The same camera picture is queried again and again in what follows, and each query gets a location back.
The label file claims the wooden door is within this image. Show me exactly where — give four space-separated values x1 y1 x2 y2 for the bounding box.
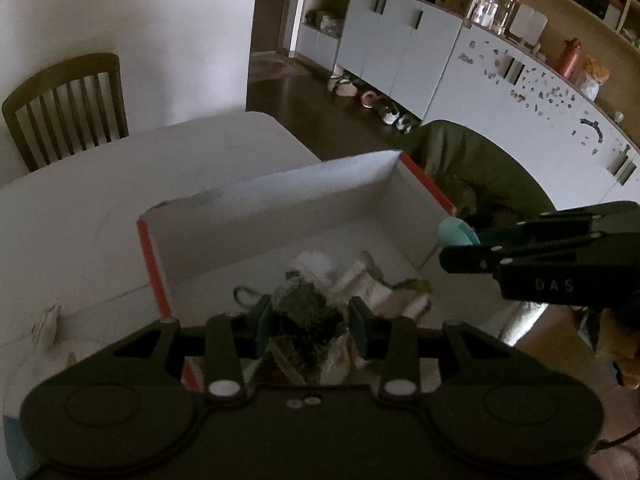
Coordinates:
250 0 311 56

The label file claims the teal round silicone toy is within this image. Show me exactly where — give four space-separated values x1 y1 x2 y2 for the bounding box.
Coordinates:
438 218 481 248

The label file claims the black cable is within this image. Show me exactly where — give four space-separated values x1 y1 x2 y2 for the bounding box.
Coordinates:
595 429 640 455

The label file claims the green padded chair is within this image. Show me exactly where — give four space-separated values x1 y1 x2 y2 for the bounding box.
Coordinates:
400 120 558 241

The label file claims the white stickered cabinet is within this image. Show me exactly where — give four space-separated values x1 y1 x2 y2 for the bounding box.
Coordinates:
422 25 640 206

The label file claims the wooden wall shelf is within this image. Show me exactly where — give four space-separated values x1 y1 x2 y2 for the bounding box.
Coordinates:
470 0 640 126

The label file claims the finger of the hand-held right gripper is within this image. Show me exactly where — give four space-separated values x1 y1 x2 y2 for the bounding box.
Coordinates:
472 201 640 246
439 232 606 306

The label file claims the low blue-grey cabinet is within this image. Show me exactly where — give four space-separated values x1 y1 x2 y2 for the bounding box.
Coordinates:
296 24 342 72

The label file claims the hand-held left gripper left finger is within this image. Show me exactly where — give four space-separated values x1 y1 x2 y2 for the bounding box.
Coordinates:
107 295 273 403

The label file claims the white plastic container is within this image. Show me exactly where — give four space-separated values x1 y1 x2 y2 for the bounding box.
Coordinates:
510 4 548 46

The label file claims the glass jar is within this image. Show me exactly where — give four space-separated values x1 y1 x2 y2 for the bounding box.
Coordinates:
472 0 521 36

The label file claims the orange snack bag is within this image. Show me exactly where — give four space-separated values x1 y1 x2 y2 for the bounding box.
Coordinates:
580 56 611 101

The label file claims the tall blue-grey cabinet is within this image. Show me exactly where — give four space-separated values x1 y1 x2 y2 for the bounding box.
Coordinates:
336 0 463 121

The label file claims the pink water bottle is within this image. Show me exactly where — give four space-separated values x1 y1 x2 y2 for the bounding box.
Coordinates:
558 37 583 78

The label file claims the white orange snack packet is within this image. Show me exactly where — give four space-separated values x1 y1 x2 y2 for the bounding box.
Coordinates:
320 332 362 385

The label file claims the green hair tie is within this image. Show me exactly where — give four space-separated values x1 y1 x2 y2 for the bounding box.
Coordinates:
233 285 262 311

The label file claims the wooden slat-back chair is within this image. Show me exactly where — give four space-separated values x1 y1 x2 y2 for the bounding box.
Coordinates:
1 53 130 173

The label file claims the torn corrugated cardboard piece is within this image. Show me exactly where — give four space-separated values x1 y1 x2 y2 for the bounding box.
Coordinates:
380 277 433 320

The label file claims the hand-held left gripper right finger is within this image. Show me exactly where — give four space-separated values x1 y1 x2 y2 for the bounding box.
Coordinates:
350 297 523 405

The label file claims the red cardboard box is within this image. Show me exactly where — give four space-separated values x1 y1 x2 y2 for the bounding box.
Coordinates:
136 150 457 393

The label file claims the beige shoe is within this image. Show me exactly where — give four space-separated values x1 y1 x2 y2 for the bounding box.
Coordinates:
327 74 358 97

